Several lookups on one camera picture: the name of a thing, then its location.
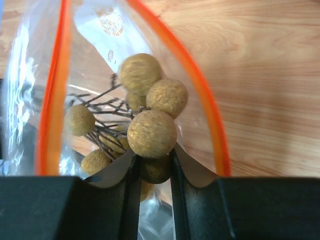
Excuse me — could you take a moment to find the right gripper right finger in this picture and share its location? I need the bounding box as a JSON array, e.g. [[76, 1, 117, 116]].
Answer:
[[169, 146, 320, 240]]

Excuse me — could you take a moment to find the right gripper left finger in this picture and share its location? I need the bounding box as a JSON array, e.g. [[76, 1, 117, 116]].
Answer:
[[0, 150, 141, 240]]

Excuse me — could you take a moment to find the brown longan bunch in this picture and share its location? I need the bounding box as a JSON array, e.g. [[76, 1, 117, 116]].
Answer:
[[64, 53, 189, 201]]

